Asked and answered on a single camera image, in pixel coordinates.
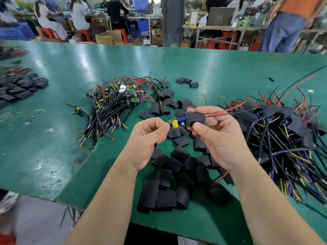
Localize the person's left hand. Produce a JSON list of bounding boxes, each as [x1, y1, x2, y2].
[[116, 117, 170, 174]]

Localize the person's right hand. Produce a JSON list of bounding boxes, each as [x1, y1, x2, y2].
[[186, 106, 256, 174]]

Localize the black heat shrink sleeve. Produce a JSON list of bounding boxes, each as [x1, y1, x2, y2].
[[184, 111, 206, 130]]

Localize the small green wired circuit board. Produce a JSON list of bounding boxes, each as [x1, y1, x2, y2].
[[167, 101, 247, 130]]

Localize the person's right forearm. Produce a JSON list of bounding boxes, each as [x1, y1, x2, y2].
[[227, 160, 327, 245]]

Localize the person's left forearm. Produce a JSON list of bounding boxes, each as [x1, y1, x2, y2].
[[64, 160, 139, 245]]

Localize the pile of black shrink tubes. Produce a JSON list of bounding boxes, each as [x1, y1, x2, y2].
[[137, 81, 234, 215]]

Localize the red plastic stool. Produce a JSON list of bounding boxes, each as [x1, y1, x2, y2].
[[114, 29, 129, 44], [78, 30, 93, 43], [200, 31, 238, 50], [40, 27, 62, 42]]

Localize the tall cardboard box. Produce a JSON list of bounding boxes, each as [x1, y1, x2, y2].
[[151, 28, 164, 47]]

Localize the person's black garment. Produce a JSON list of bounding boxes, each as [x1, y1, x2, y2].
[[124, 222, 179, 245]]

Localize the wooden workbench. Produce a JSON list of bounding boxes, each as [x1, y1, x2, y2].
[[182, 24, 267, 50]]

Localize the open cardboard box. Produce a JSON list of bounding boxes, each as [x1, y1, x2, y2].
[[95, 30, 123, 46]]

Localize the blue plastic crate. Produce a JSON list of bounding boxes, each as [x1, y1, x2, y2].
[[0, 22, 37, 41], [128, 19, 150, 37]]

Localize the grey pillar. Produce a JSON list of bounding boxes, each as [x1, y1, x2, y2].
[[162, 0, 186, 48]]

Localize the small upright cardboard box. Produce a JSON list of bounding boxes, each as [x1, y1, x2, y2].
[[189, 9, 199, 26]]

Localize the grey laptop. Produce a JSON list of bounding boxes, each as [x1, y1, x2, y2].
[[206, 7, 236, 26]]

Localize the distant mound of black tubing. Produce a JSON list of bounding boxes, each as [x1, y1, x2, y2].
[[0, 73, 49, 109]]

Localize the heap of bare wired boards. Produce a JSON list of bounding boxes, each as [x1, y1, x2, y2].
[[84, 70, 171, 148]]

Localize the heap of sleeved wire assemblies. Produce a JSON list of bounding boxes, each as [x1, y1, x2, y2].
[[217, 65, 327, 207]]

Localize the stray yellow connector wire piece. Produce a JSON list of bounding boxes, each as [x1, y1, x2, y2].
[[59, 99, 88, 116]]

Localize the black wires hanging under table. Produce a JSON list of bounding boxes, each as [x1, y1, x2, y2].
[[59, 206, 83, 228]]

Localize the distant bundle of red wires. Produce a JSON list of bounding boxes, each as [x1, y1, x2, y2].
[[0, 46, 28, 61]]

